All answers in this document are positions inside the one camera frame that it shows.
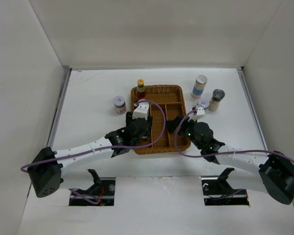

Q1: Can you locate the red sauce bottle yellow cap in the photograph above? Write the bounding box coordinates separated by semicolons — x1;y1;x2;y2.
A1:
136;79;146;100

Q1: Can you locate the grey lid salt grinder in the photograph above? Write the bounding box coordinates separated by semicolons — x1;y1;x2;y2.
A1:
208;89;225;112

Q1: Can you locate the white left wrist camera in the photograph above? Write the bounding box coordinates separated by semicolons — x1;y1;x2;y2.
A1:
132;101;149;120

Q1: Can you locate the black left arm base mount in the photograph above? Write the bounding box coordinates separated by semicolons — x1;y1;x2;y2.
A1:
69;169;116;207

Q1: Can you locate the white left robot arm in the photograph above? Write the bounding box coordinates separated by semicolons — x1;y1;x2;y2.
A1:
27;116;152;198

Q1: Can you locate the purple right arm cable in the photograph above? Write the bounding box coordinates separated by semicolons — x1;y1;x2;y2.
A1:
173;110;294;172

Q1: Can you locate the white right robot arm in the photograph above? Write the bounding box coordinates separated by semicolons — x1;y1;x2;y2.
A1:
166;116;294;205

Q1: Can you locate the small jar red label lid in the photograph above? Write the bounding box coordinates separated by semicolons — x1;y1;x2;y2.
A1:
113;95;126;115

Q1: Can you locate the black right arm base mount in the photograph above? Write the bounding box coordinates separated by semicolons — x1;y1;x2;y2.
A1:
201;168;249;206

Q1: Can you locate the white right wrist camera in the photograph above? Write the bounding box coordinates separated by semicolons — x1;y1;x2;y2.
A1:
191;105;205;122

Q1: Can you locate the brown wicker divided basket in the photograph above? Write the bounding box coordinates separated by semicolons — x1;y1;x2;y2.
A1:
134;85;186;155

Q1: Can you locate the silver lid blue label bottle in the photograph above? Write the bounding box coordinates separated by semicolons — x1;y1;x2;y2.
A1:
191;75;207;99

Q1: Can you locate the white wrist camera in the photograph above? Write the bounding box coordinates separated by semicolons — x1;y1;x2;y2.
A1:
132;101;149;120
191;105;205;122

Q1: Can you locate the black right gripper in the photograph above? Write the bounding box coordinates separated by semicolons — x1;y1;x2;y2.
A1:
165;115;203;150

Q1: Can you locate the metal table edge rail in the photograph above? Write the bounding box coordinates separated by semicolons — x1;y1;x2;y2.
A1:
43;65;72;147

